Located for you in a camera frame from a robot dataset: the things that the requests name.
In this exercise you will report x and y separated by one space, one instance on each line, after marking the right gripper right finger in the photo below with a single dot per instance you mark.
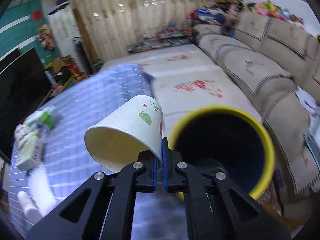
215 207

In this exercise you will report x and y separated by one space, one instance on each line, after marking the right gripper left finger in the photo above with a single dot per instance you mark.
102 207

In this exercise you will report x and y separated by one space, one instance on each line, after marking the white paper cup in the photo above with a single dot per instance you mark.
134 127

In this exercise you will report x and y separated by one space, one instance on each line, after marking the white plastic yogurt cup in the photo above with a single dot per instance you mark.
28 207

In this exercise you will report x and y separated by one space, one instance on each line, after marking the pale green carton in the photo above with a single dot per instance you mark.
30 147

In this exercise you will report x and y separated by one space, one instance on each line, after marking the white green plastic bottle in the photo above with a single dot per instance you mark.
43 119

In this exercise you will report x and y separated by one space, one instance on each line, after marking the yellow rimmed black trash bin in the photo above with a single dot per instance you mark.
231 137

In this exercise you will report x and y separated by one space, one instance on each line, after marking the blue checkered tablecloth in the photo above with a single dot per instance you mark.
67 162

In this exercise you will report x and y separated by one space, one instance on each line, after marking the floral floor mat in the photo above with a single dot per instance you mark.
186 79

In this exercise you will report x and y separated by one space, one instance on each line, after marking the black flat television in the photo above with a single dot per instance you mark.
24 85

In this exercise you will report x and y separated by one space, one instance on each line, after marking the black tower fan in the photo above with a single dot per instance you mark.
84 55

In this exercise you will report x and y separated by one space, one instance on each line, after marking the beige sectional sofa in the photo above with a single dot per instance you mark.
272 61

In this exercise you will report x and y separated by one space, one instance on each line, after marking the low shelf with toys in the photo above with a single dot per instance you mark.
163 39

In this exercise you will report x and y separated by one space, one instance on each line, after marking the artificial flower bouquet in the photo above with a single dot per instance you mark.
45 37

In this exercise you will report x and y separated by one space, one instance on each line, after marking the white standing air conditioner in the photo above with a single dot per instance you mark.
65 31

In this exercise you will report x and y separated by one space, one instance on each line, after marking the beige lace curtain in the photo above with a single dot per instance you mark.
113 25

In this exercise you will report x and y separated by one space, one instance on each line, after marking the pile of plush toys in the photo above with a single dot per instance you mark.
224 16

